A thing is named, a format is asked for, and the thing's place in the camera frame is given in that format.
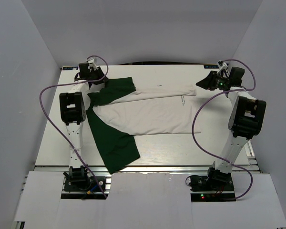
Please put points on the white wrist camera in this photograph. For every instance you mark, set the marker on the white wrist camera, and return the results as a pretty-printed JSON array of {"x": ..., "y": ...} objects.
[
  {"x": 222, "y": 65},
  {"x": 92, "y": 62}
]

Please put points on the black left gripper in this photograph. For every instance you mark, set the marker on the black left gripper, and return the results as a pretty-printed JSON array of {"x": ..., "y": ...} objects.
[{"x": 102, "y": 78}]

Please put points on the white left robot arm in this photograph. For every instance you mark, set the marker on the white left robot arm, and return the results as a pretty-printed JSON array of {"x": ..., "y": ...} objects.
[{"x": 73, "y": 106}]

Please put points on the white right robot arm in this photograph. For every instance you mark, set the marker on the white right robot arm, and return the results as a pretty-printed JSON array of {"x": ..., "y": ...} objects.
[{"x": 245, "y": 121}]

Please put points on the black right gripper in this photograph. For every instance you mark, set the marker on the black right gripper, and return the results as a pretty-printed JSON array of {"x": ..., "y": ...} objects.
[{"x": 208, "y": 82}]

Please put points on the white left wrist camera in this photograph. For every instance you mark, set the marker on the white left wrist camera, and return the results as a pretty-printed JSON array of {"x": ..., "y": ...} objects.
[{"x": 92, "y": 62}]

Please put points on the white green-sleeved t-shirt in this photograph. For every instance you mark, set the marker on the white green-sleeved t-shirt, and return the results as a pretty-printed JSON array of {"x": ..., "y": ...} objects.
[{"x": 120, "y": 110}]

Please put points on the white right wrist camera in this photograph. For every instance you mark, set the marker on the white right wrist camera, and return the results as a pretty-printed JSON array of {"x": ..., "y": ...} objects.
[{"x": 222, "y": 65}]

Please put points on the blue right corner label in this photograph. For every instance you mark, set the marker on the blue right corner label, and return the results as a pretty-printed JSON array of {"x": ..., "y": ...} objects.
[{"x": 211, "y": 67}]

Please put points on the blue table corner label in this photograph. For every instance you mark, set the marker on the blue table corner label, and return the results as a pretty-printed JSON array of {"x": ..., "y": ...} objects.
[{"x": 70, "y": 68}]

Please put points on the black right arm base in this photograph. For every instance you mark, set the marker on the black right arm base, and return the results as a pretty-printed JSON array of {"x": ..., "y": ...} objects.
[{"x": 203, "y": 189}]

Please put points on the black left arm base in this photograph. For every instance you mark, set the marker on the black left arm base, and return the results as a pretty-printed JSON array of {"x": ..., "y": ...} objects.
[{"x": 82, "y": 186}]

